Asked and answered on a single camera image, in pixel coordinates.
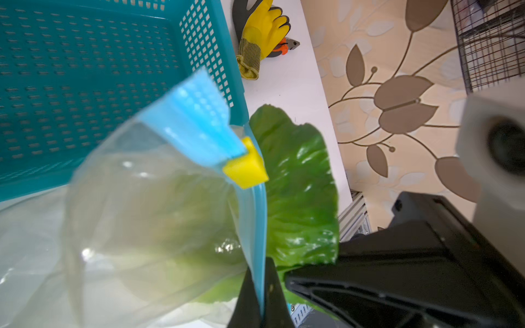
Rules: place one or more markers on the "teal plastic basket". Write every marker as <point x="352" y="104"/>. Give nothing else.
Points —
<point x="73" y="71"/>

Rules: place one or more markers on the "black wire basket right wall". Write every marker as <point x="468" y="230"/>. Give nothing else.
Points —
<point x="490" y="39"/>

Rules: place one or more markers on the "yellow black work glove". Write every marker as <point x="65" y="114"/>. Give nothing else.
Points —
<point x="259" y="30"/>

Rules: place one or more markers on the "clear plastic bag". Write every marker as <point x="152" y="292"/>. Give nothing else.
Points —
<point x="119" y="245"/>

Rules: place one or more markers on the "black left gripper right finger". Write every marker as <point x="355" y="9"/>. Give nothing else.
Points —
<point x="276" y="314"/>

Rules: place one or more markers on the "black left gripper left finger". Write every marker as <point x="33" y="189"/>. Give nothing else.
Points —
<point x="247" y="311"/>

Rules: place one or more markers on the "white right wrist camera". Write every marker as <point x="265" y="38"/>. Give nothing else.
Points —
<point x="491" y="147"/>

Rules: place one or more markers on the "pale chinese cabbage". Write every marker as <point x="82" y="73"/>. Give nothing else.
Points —
<point x="302" y="204"/>

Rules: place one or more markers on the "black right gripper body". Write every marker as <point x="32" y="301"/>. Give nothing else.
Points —
<point x="430" y="268"/>

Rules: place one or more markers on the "red handled pliers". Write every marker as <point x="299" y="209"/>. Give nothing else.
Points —
<point x="285" y="46"/>

